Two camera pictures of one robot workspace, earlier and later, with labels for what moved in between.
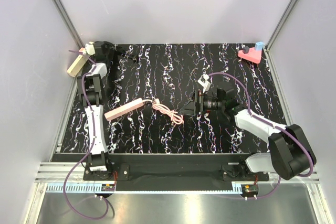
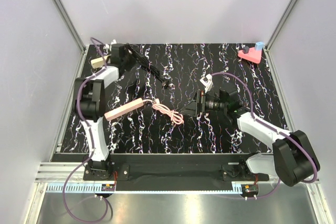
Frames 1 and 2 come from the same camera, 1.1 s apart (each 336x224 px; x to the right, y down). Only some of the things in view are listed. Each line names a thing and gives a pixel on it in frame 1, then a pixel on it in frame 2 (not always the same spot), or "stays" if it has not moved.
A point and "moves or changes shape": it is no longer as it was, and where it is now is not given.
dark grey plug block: [245, 50] stays
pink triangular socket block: [252, 55] stays
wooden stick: [77, 65] moves or changes shape
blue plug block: [259, 45] stays
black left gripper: [111, 51] to [129, 49]
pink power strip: [124, 109] stays
